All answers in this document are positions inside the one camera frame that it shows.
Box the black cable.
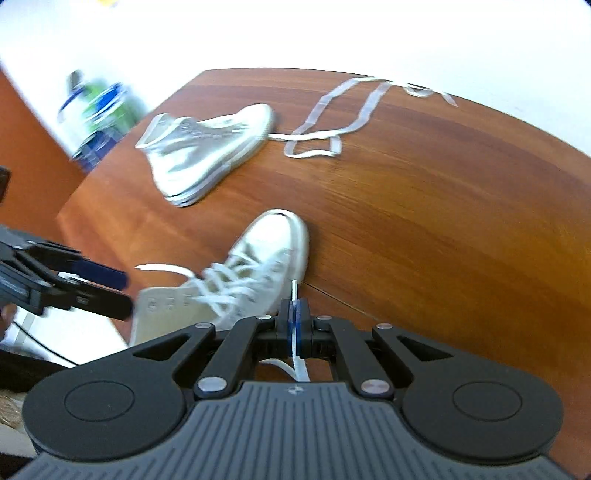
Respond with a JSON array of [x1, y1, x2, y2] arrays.
[[9, 318, 77, 367]]

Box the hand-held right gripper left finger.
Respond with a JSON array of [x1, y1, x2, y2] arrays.
[[131, 298, 296, 400]]

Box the cream high-top canvas shoe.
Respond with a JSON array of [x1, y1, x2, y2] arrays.
[[128, 209, 309, 365]]

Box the loose white shoelace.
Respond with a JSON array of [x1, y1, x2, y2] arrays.
[[268, 76, 460, 160]]

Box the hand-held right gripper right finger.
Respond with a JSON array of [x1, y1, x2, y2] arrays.
[[295, 298, 456, 400]]

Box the round woven button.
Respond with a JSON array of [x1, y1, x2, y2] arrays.
[[0, 391, 25, 432]]

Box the brown wooden cabinet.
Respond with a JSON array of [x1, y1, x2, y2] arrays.
[[0, 69, 86, 222]]

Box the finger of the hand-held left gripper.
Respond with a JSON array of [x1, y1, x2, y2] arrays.
[[13, 241, 130, 291], [27, 276, 136, 322]]

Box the white unlaced high-top shoe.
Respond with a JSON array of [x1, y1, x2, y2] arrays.
[[135, 103, 276, 208]]

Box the white threaded shoelace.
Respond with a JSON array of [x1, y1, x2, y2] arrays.
[[135, 262, 310, 384]]

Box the black chair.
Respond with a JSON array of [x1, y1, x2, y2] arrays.
[[0, 346, 70, 393]]

